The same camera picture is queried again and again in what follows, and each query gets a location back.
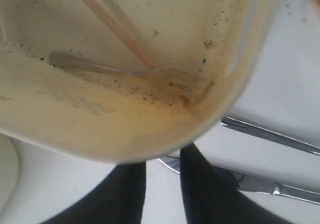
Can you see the cream bin with circle mark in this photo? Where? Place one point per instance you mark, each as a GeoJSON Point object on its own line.
{"type": "Point", "coordinates": [9, 169]}

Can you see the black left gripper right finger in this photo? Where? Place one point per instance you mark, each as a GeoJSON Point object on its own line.
{"type": "Point", "coordinates": [211, 198]}

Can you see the steel table knife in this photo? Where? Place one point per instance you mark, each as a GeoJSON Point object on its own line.
{"type": "Point", "coordinates": [252, 184]}

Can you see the steel fork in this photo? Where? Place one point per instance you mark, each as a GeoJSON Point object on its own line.
{"type": "Point", "coordinates": [170, 79]}

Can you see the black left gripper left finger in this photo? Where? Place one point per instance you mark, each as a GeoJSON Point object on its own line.
{"type": "Point", "coordinates": [118, 199]}

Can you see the steel long spoon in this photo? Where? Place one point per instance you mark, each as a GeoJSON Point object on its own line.
{"type": "Point", "coordinates": [269, 135]}

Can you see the cream bin with triangle mark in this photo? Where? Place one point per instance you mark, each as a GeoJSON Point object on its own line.
{"type": "Point", "coordinates": [124, 80]}

